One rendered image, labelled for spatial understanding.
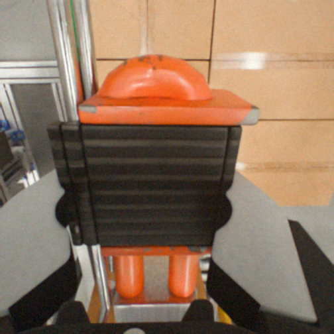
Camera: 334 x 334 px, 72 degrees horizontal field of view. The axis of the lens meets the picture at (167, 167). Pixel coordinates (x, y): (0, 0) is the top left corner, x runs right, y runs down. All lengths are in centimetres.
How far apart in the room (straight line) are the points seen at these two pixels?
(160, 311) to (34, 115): 122
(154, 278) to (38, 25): 139
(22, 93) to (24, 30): 34
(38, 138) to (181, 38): 89
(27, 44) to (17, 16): 12
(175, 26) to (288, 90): 44
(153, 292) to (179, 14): 75
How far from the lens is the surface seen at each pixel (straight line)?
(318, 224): 223
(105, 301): 18
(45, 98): 129
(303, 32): 93
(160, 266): 21
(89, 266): 125
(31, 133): 138
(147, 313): 20
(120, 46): 82
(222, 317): 170
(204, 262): 131
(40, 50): 149
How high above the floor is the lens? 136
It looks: 63 degrees down
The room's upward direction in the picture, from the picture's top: 175 degrees clockwise
